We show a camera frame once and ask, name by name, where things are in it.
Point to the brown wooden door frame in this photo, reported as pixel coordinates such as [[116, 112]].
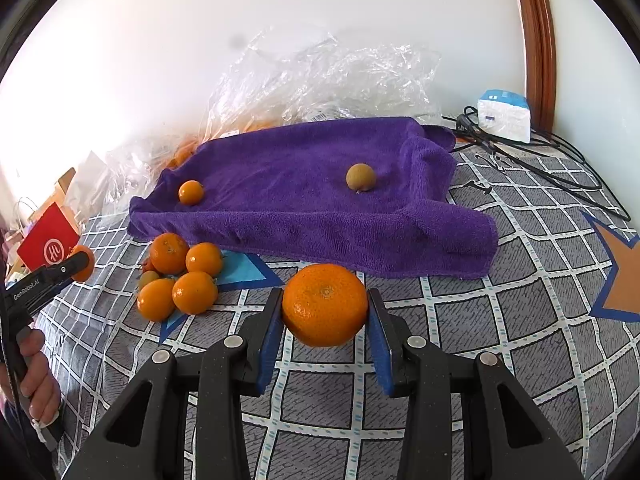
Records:
[[540, 61]]

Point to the large orange with stem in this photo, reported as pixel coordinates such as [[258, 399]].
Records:
[[83, 258]]

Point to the green-brown kiwi fruit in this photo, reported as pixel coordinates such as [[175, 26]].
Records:
[[146, 278]]

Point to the brown longan on towel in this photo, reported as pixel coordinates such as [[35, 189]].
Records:
[[360, 178]]

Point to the clear plastic bag right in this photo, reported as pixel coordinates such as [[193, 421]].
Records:
[[286, 76]]

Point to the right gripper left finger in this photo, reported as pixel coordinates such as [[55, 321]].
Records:
[[141, 436]]

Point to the small orange upper pile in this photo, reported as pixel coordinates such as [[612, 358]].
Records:
[[205, 257]]

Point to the white plastic bag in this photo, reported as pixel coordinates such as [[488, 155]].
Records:
[[85, 195]]

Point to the small orange pile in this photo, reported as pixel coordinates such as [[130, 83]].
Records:
[[155, 301], [194, 293], [205, 257]]

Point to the small orange on towel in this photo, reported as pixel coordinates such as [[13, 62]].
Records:
[[191, 192]]

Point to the purple towel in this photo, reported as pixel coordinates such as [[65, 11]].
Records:
[[282, 192]]

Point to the large orange navel side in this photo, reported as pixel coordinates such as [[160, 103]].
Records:
[[324, 305]]

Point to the clear plastic bag with fruit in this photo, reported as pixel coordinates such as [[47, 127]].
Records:
[[134, 168]]

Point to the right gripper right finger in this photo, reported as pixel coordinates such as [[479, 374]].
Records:
[[505, 435]]

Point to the red paper bag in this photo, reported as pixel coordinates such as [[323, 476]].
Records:
[[50, 240]]

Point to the small orange front pile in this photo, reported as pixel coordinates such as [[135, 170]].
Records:
[[194, 293]]

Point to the person's left hand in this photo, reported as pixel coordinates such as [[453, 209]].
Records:
[[39, 384]]

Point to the small orange right pile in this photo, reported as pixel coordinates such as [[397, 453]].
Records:
[[155, 301]]

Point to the grey checked bed sheet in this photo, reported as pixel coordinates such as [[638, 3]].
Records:
[[324, 416]]

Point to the oval tangerine in pile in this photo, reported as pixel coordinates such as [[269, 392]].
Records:
[[168, 254]]

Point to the white blue charger box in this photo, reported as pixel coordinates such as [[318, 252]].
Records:
[[505, 114]]

